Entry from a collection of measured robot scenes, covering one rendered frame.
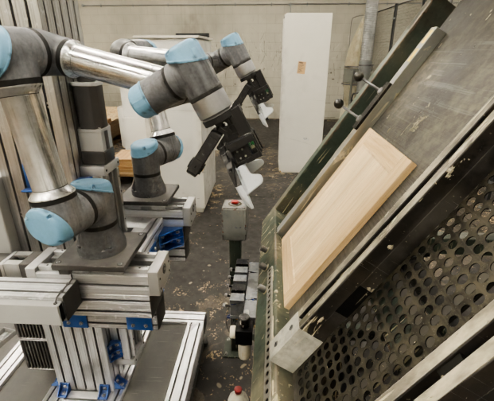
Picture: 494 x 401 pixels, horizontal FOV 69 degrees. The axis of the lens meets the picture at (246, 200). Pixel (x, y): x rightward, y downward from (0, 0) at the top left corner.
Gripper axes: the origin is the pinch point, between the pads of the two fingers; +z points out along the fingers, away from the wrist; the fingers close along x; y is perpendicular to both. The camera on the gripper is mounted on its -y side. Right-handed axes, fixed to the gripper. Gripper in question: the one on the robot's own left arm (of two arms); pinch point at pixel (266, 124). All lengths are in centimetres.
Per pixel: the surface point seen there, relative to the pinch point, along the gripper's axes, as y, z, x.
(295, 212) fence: -5.0, 37.1, -5.8
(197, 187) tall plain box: -117, 58, 205
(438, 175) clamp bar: 33, 11, -76
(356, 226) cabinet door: 15, 28, -53
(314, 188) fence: 6.3, 30.9, -5.7
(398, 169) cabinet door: 31, 18, -50
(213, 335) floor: -91, 105, 27
